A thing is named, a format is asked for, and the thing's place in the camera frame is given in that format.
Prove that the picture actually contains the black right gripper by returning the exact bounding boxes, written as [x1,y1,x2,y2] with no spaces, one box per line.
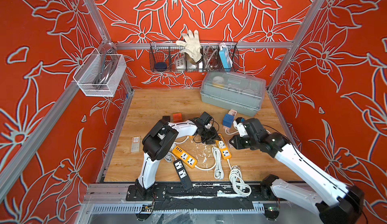
[227,134,259,149]

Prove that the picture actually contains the blue cube adapter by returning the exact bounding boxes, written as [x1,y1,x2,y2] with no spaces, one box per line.
[222,114,234,128]

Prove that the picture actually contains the yellow power strip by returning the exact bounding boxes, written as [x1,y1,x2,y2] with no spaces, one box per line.
[215,133,231,159]
[172,146,197,169]

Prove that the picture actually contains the pink power strip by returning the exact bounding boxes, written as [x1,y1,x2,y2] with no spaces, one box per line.
[228,110,237,117]

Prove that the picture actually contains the orange-red cube adapter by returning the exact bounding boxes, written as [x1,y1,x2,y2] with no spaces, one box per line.
[172,113,183,123]

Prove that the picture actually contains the small black cube adapter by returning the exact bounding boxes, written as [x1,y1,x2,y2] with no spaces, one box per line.
[162,116,170,122]

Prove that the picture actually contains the black power strip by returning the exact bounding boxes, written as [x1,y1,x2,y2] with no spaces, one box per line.
[173,159,193,191]

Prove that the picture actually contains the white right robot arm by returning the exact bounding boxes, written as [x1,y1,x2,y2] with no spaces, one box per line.
[229,117,364,224]

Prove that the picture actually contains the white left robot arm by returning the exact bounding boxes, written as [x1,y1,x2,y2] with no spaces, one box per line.
[135,112,220,193]

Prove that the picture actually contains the white socket in basket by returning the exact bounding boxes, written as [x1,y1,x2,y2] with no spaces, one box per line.
[174,56,186,70]

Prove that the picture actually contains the grey plastic storage box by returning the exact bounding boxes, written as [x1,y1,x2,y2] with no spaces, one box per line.
[200,72,266,117]

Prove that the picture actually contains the small transparent plastic card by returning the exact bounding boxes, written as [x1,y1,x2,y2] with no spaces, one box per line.
[131,136,141,153]

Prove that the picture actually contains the blue power bank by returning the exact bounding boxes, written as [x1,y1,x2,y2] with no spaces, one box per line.
[219,43,233,72]

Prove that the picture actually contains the white work glove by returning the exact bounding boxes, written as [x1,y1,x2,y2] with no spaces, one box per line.
[175,30,202,64]

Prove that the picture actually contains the dark round item in basket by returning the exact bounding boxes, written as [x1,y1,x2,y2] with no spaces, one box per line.
[154,62,167,72]

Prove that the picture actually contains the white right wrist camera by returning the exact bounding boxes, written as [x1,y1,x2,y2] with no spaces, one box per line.
[233,117,248,137]

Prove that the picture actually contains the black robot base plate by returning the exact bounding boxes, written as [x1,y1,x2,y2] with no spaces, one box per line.
[125,183,288,202]

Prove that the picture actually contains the black wire wall basket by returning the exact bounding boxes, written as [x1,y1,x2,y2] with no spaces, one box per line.
[149,41,241,73]

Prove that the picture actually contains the white wire wall basket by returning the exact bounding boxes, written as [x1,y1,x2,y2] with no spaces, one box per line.
[73,49,126,97]

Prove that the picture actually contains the aluminium frame post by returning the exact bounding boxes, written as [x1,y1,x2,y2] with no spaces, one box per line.
[83,0,111,42]

